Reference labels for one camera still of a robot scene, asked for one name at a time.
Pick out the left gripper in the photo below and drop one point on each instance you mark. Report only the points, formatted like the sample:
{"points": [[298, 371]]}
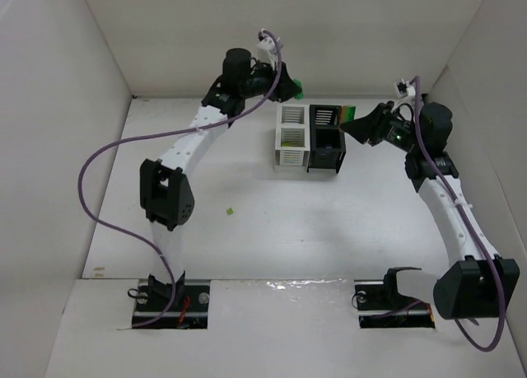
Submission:
{"points": [[282, 83]]}

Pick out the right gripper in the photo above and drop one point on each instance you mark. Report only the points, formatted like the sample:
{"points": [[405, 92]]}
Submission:
{"points": [[380, 125]]}

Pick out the green rounded brick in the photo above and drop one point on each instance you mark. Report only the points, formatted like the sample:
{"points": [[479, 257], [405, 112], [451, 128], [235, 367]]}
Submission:
{"points": [[299, 90]]}

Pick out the green rectangular lego brick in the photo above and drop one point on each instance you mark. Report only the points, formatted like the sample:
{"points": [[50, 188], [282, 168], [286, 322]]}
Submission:
{"points": [[351, 111]]}

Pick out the brown lego plate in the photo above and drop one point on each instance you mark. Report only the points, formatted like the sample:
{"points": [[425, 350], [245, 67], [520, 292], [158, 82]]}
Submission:
{"points": [[342, 113]]}

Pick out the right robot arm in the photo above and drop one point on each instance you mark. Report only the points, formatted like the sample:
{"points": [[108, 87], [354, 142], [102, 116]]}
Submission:
{"points": [[478, 283]]}

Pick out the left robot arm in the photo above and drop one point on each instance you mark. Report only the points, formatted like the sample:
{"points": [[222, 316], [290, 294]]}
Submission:
{"points": [[165, 191]]}

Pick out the black slotted container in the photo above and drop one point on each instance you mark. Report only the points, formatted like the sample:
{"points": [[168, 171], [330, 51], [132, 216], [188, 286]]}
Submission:
{"points": [[324, 130]]}

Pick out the white slotted container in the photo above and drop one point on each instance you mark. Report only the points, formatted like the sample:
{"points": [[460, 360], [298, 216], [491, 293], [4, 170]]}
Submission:
{"points": [[293, 123]]}

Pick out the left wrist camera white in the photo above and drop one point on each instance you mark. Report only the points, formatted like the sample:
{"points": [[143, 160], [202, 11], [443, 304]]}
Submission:
{"points": [[267, 44]]}

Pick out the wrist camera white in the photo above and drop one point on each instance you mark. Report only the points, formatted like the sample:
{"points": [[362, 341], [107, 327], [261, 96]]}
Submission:
{"points": [[267, 44], [405, 91]]}

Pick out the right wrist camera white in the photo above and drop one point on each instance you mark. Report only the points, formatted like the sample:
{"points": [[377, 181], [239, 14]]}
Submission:
{"points": [[405, 91]]}

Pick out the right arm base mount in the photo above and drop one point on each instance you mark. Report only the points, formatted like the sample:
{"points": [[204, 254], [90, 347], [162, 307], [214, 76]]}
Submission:
{"points": [[380, 305]]}

